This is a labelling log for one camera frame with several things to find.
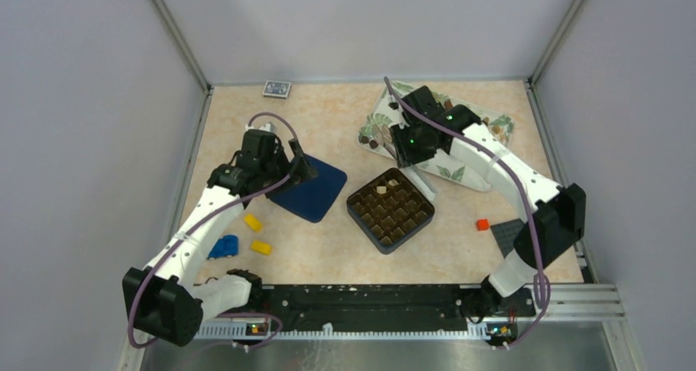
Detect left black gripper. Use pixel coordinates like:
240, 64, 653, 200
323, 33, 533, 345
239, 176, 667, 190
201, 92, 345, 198
259, 138, 317, 198

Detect dark blue chocolate box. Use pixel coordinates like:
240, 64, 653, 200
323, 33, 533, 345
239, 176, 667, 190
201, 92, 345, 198
346, 168, 435, 254

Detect metal serving tongs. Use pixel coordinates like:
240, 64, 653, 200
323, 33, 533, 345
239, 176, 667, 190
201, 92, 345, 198
399, 166, 437, 204

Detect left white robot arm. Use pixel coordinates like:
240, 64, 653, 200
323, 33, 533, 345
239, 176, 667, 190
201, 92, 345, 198
122, 128, 317, 349

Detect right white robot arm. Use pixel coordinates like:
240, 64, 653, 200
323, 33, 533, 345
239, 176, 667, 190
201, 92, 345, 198
387, 84, 587, 315

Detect dark blue box lid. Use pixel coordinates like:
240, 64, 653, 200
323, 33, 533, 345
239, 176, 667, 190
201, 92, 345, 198
268, 155, 347, 223

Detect leaf patterned tray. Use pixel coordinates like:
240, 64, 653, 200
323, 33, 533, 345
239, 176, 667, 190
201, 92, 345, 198
357, 89, 516, 192

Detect yellow brick upper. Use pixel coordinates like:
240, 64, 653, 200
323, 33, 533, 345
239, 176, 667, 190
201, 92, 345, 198
244, 214, 263, 232

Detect yellow brick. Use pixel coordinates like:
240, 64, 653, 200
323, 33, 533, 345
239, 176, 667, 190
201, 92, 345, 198
250, 240, 272, 255
244, 214, 263, 232

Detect playing card deck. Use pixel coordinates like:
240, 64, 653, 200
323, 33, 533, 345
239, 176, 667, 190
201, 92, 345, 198
263, 80, 292, 99

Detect yellow brick lower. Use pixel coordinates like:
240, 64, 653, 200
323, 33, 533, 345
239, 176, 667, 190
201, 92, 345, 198
250, 240, 272, 255

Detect blue toy car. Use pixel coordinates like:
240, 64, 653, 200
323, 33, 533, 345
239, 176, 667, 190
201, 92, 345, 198
208, 235, 239, 259

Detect orange red cube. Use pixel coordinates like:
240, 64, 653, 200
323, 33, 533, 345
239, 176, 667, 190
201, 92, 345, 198
476, 219, 490, 231

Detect grey lego baseplate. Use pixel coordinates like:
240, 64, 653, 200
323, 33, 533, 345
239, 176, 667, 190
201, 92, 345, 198
490, 219, 525, 257

